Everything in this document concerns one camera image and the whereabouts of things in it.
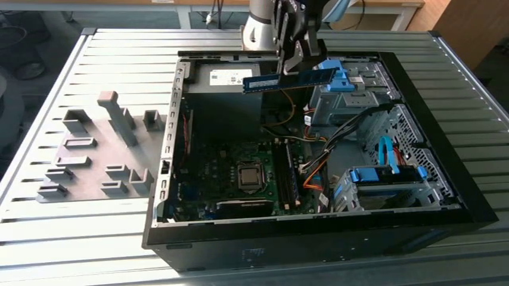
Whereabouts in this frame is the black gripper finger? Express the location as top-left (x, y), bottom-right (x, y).
top-left (274, 5), bottom-right (298, 89)
top-left (298, 38), bottom-right (328, 65)

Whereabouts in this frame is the blue RAM stick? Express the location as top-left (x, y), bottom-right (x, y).
top-left (241, 67), bottom-right (340, 95)

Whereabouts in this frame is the black RAM slot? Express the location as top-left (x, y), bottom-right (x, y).
top-left (274, 139), bottom-right (290, 210)

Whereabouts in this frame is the grey metal drive cage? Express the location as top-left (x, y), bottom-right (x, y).
top-left (309, 58), bottom-right (402, 126)

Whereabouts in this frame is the white desk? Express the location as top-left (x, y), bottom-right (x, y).
top-left (174, 0), bottom-right (425, 32)

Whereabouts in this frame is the grey power supply unit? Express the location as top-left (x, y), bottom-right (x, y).
top-left (185, 62), bottom-right (266, 144)

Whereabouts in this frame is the wooden cabinet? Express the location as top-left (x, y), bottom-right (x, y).
top-left (406, 0), bottom-right (509, 72)

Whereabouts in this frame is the hard disk in blue carrier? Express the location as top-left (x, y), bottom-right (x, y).
top-left (349, 166), bottom-right (429, 184)

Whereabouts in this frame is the silver CPU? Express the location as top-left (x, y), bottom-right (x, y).
top-left (241, 168), bottom-right (262, 185)

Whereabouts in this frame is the CPU socket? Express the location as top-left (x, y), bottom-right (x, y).
top-left (235, 160), bottom-right (269, 194)

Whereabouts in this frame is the green motherboard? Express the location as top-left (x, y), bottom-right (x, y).
top-left (170, 138), bottom-right (320, 222)

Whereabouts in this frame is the metal disk bay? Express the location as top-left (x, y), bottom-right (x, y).
top-left (333, 165), bottom-right (461, 212)

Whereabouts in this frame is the black graphics card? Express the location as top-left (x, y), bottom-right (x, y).
top-left (215, 199), bottom-right (277, 220)

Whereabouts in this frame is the grey parts rack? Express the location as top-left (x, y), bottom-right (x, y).
top-left (35, 91), bottom-right (166, 205)

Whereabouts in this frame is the black PC case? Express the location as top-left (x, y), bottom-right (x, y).
top-left (141, 49), bottom-right (500, 272)

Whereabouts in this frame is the black wheeled chair base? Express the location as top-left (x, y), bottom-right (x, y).
top-left (0, 26), bottom-right (52, 80)

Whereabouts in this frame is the blue plastic drive bracket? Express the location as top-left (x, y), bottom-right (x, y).
top-left (318, 59), bottom-right (356, 94)

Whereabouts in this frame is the yellow wire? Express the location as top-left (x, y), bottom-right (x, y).
top-left (261, 89), bottom-right (296, 128)

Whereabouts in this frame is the black cable bundle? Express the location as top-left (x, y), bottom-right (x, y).
top-left (321, 104), bottom-right (390, 153)

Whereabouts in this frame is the thin red wire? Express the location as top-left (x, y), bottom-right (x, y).
top-left (182, 114), bottom-right (191, 154)

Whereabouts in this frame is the red flat wire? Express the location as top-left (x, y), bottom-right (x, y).
top-left (396, 145), bottom-right (410, 167)

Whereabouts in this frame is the blue wire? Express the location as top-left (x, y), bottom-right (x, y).
top-left (377, 135), bottom-right (401, 175)

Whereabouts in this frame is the orange wire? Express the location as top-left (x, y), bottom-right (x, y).
top-left (302, 160), bottom-right (332, 190)

